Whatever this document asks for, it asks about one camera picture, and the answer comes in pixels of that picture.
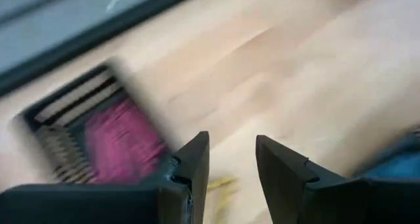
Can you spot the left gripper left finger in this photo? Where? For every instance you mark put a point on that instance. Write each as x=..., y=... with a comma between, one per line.
x=98, y=204

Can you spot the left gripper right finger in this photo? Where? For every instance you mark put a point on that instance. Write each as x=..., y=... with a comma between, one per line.
x=328, y=201

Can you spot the pink cloth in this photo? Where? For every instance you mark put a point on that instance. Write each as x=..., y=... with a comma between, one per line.
x=147, y=142

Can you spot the black plastic mesh basket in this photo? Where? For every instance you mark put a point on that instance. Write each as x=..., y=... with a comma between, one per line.
x=403, y=151
x=75, y=99

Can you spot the yellow crayon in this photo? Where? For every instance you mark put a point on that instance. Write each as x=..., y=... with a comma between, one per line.
x=224, y=182

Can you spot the white floor scrap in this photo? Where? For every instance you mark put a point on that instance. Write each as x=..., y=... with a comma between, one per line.
x=113, y=2

